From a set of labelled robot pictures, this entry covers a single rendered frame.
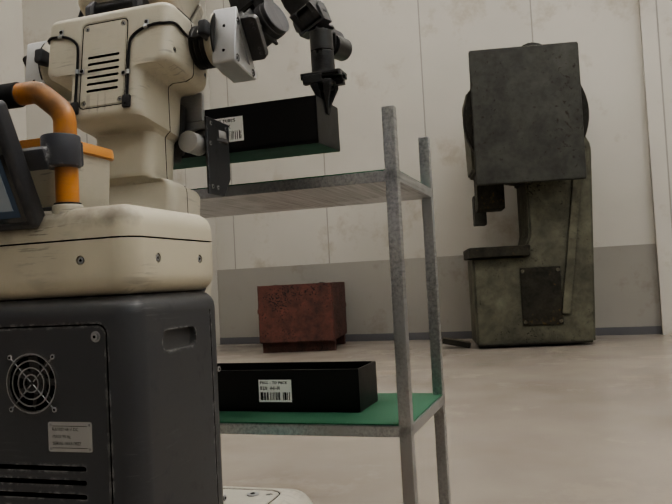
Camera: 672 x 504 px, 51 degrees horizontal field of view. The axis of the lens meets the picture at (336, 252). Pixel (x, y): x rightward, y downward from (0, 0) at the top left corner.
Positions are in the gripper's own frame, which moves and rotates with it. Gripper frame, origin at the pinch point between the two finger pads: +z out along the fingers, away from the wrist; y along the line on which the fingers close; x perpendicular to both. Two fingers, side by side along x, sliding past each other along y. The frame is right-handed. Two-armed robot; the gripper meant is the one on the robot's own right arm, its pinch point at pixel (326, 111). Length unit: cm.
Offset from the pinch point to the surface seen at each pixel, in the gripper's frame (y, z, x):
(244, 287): 312, 59, -614
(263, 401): 27, 73, -12
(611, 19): -118, -192, -616
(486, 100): 1, -96, -474
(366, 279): 159, 58, -612
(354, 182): -6.2, 18.1, 1.0
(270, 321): 230, 91, -496
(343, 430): 0, 77, 3
